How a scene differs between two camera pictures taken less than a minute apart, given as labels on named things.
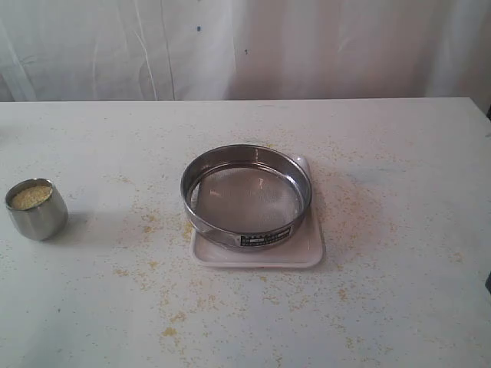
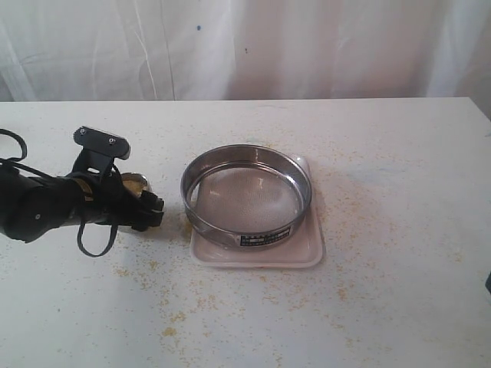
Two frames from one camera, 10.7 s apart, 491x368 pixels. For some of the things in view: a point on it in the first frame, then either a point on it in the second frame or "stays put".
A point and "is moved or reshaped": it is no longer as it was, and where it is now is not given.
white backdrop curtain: [233, 50] stays put
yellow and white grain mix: [31, 197] is moved or reshaped
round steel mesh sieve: [245, 197] stays put
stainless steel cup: [37, 208] is moved or reshaped
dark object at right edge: [488, 282] stays put
